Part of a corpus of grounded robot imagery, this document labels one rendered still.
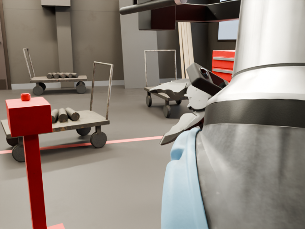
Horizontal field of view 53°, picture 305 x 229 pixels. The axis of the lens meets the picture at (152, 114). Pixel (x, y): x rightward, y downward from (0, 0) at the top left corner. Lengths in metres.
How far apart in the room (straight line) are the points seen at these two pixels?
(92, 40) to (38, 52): 1.24
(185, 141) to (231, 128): 0.03
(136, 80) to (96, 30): 1.52
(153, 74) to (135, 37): 0.93
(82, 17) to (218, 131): 7.32
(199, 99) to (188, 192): 0.49
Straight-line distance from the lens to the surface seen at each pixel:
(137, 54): 7.16
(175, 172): 0.17
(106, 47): 7.51
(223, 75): 1.83
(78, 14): 7.46
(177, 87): 0.68
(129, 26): 7.27
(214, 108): 0.18
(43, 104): 1.34
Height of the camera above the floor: 1.05
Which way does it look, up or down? 14 degrees down
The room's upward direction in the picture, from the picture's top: straight up
